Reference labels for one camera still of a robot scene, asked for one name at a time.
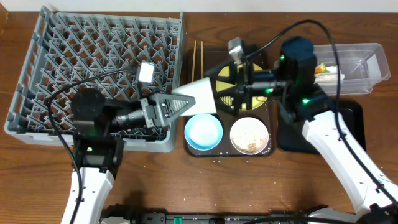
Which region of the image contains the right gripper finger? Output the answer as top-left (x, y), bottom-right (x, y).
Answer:
top-left (205, 60), bottom-right (238, 85)
top-left (216, 90), bottom-right (239, 112)

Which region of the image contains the white pink bowl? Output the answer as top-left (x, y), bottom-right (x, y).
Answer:
top-left (229, 117), bottom-right (271, 156)

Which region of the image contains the light blue bowl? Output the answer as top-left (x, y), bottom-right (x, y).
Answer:
top-left (184, 114), bottom-right (223, 151)

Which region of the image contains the wooden chopstick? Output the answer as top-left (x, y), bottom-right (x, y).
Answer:
top-left (191, 40), bottom-right (197, 82)
top-left (200, 40), bottom-right (205, 79)

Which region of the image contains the green orange snack wrapper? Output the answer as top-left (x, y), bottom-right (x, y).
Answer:
top-left (315, 63), bottom-right (329, 74)

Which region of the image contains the white napkin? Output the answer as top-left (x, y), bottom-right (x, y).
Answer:
top-left (315, 65), bottom-right (338, 83)

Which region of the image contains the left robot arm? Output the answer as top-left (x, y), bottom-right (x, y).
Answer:
top-left (62, 88), bottom-right (195, 223)

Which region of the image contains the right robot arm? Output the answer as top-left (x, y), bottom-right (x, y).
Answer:
top-left (204, 36), bottom-right (397, 223)

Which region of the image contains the black waste tray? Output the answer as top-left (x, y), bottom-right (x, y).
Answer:
top-left (277, 99), bottom-right (366, 154)

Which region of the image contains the yellow round plate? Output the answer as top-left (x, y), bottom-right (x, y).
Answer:
top-left (215, 64), bottom-right (267, 111)

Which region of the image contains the dark brown serving tray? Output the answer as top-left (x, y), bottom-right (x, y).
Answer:
top-left (183, 45), bottom-right (278, 158)

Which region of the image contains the grey plastic dish rack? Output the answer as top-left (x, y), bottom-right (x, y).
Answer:
top-left (4, 7), bottom-right (185, 146)

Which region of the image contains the clear plastic bin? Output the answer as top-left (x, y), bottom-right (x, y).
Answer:
top-left (314, 43), bottom-right (391, 95)

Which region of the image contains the left black cable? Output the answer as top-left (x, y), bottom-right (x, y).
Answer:
top-left (46, 70), bottom-right (137, 224)

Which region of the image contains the black cable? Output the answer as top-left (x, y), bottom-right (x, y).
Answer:
top-left (245, 19), bottom-right (398, 206)
top-left (46, 70), bottom-right (137, 224)

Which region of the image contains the right black cable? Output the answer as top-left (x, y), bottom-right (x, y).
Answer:
top-left (245, 19), bottom-right (398, 206)

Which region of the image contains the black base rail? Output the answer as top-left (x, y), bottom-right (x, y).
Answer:
top-left (99, 212), bottom-right (358, 224)

